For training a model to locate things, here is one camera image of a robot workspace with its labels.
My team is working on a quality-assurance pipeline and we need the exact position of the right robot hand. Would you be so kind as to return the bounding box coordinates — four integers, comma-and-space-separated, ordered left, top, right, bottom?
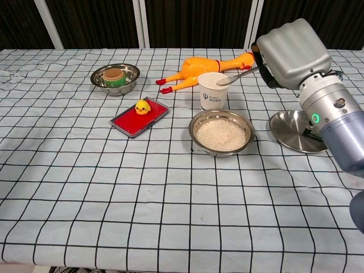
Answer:
250, 18, 332, 92

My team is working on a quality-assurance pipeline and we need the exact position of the metal spoon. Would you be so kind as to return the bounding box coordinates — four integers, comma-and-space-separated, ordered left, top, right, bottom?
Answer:
216, 66, 261, 87

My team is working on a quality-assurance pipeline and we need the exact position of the white rice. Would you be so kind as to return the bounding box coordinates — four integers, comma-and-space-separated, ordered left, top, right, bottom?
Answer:
196, 119, 247, 152

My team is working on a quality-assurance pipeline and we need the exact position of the steel bowl holding rice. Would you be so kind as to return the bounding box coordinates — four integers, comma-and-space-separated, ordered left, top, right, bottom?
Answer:
188, 109, 256, 158

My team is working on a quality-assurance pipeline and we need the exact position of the steel bowl holding tape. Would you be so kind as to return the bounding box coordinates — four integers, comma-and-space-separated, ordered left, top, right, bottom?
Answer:
90, 64, 141, 97

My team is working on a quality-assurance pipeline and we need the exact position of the steel plate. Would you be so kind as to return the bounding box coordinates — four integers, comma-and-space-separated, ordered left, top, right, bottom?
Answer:
269, 110, 328, 154

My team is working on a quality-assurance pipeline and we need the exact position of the white paper cup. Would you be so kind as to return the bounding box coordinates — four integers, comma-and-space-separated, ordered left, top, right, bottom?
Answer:
198, 72, 231, 111

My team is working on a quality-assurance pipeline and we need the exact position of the orange rubber chicken toy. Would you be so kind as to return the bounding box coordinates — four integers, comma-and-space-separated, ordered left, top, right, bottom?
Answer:
155, 51, 257, 94

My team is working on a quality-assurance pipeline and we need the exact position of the yellow chick toy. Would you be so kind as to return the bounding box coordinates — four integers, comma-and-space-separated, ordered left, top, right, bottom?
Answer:
134, 98, 151, 116

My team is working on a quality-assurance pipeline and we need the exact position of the red ink pad case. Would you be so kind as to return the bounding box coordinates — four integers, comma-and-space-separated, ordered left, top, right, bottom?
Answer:
109, 96, 169, 139

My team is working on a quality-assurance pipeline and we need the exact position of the green tape roll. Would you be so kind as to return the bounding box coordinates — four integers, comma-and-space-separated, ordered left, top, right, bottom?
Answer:
102, 69, 126, 88

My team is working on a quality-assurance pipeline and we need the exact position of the black curtain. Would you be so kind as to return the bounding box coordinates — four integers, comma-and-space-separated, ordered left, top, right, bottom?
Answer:
0, 0, 364, 51

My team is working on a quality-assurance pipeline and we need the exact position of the checked light blue tablecloth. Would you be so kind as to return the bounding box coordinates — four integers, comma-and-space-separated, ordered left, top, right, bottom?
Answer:
0, 47, 364, 270

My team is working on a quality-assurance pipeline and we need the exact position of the black white patterned item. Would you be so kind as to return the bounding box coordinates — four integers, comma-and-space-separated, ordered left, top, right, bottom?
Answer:
49, 266, 96, 273

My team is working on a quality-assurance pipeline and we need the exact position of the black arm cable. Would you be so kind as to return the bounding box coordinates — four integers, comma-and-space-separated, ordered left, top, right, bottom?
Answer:
302, 121, 324, 142

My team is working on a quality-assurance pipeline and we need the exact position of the slanted white frame post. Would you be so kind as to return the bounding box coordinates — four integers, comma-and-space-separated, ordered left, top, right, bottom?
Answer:
34, 0, 64, 50

